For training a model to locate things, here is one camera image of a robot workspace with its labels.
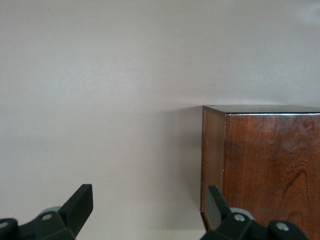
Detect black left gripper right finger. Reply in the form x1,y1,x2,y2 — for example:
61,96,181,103
201,184,311,240

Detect dark red-brown wooden cabinet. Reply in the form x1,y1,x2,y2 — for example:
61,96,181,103
199,104,320,240

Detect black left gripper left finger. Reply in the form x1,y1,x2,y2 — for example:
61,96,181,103
0,184,94,240

